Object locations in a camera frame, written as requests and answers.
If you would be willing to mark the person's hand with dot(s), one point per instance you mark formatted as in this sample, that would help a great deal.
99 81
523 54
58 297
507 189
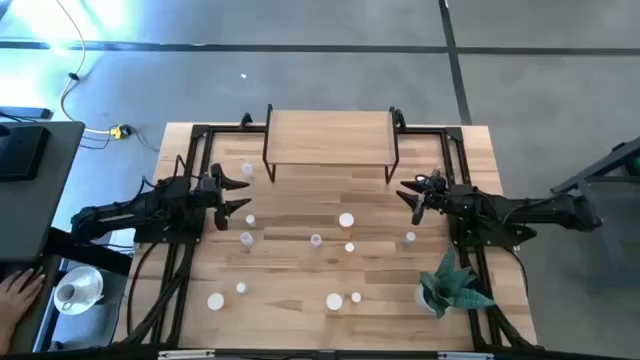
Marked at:
17 300

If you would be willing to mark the wooden shelf black legs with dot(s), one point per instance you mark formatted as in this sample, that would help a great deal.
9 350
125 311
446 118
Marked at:
330 137

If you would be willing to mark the silver aluminium extrusion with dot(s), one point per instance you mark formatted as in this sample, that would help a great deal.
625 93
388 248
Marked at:
185 354
465 356

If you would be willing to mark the white cup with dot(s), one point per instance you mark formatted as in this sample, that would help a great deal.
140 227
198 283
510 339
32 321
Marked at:
65 295

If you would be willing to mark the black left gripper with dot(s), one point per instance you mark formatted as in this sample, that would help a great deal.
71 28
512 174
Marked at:
206 195

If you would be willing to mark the black slim bar device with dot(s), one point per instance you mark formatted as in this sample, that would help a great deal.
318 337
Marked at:
25 113

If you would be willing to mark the grey metal table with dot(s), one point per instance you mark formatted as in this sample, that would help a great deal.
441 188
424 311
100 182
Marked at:
595 172

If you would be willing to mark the clear pill bottle white cap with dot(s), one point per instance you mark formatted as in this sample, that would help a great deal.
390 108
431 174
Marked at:
246 238
247 170

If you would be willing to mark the clear bottle green label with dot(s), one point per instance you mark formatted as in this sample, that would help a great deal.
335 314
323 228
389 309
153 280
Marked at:
315 240

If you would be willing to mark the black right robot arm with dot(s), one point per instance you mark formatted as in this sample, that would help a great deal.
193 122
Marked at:
540 210

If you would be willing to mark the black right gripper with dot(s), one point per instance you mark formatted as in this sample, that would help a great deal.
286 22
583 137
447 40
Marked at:
439 197

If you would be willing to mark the black flat desk device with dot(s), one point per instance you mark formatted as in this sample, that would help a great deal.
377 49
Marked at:
22 155

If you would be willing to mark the black desk crossbar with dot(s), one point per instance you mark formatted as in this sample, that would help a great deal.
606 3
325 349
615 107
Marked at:
85 250

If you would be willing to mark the potted snake plant white pot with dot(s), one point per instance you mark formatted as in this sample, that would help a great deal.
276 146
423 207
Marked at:
450 290

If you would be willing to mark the grey side stand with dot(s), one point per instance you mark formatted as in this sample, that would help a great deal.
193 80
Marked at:
107 310

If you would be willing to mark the grey desk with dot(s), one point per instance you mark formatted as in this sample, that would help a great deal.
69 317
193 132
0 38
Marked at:
45 200

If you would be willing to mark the yellow power plug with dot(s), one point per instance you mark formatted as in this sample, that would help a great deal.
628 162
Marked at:
119 132

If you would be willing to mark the black clamp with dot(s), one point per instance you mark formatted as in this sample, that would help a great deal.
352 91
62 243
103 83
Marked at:
245 119
400 119

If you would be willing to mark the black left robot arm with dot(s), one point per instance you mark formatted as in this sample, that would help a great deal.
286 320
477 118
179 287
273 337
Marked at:
125 210

